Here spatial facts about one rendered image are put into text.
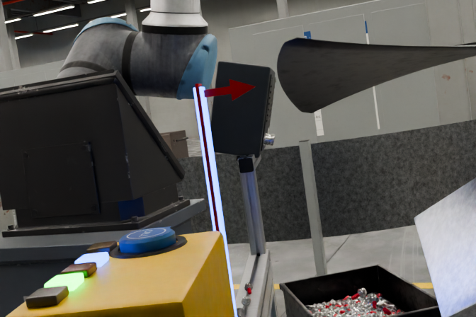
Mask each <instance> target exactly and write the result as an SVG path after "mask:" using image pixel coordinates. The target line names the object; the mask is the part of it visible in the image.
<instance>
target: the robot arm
mask: <svg viewBox="0 0 476 317"><path fill-rule="evenodd" d="M216 61H217V38H216V37H215V36H214V35H212V34H208V23H207V22H206V21H205V20H204V19H203V18H202V17H201V16H200V0H151V12H150V14H149V15H148V17H146V18H145V19H144V20H143V22H142V32H140V31H138V30H137V29H136V27H135V26H133V25H132V24H129V25H128V24H127V23H126V21H124V20H122V19H119V18H113V17H103V18H97V19H95V20H93V21H91V22H90V23H88V24H87V25H86V26H85V27H84V28H83V29H82V31H81V32H80V33H79V34H78V35H77V37H76V39H75V41H74V43H73V46H72V49H71V51H70V53H69V55H68V57H67V58H66V60H65V62H64V64H63V66H62V68H61V70H60V72H59V74H58V76H57V78H56V79H60V78H64V77H69V76H76V75H81V74H89V73H93V72H97V71H105V70H109V69H114V71H116V70H118V71H119V72H120V74H121V76H122V77H123V78H124V80H125V82H126V83H127V85H128V86H129V87H130V89H131V91H132V92H133V94H134V95H135V96H148V97H159V98H176V99H177V100H181V99H195V98H194V93H193V88H195V87H196V86H195V84H196V83H201V84H202V87H205V90H207V89H209V87H210V85H211V82H212V79H213V75H214V72H215V65H216Z"/></svg>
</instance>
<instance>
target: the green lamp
mask: <svg viewBox="0 0 476 317"><path fill-rule="evenodd" d="M83 282H84V275H83V273H74V274H68V275H57V276H55V277H53V278H52V279H51V280H50V281H49V282H47V283H46V284H45V287H58V286H64V285H66V286H68V288H69V291H73V290H75V289H76V288H77V287H78V286H79V285H80V284H81V283H83Z"/></svg>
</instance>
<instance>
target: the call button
mask: <svg viewBox="0 0 476 317"><path fill-rule="evenodd" d="M175 243H176V235H175V231H174V230H172V229H170V226H168V227H161V228H152V229H143V230H137V231H131V232H130V233H128V234H126V235H124V236H122V238H121V239H120V240H119V246H120V252H121V253H142V252H147V251H151V250H158V249H161V248H165V247H167V246H171V245H173V244H175Z"/></svg>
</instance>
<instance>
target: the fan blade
mask: <svg viewBox="0 0 476 317"><path fill-rule="evenodd" d="M474 56H476V42H472V43H467V44H462V45H452V46H401V45H372V44H360V43H350V42H334V41H326V40H313V39H307V38H294V39H292V40H289V41H286V42H284V43H283V45H282V47H281V49H280V52H279V54H278V60H277V73H278V79H279V81H280V85H281V87H282V89H283V91H284V92H285V94H286V95H287V97H288V98H289V99H290V101H291V102H292V103H293V104H294V106H295V107H296V108H297V109H298V110H300V111H301V112H303V113H314V112H316V111H318V110H320V109H322V108H324V107H326V106H328V105H331V104H332V103H335V102H337V101H339V100H341V99H344V98H346V97H349V96H351V95H353V94H355V93H358V92H361V91H364V90H366V89H368V88H371V87H374V86H377V85H379V84H381V83H385V82H387V81H390V80H393V79H396V78H399V77H401V76H405V75H408V74H411V73H414V72H416V71H421V70H423V69H428V68H431V67H435V66H438V65H441V64H446V63H449V62H454V61H457V60H460V59H465V58H468V57H474Z"/></svg>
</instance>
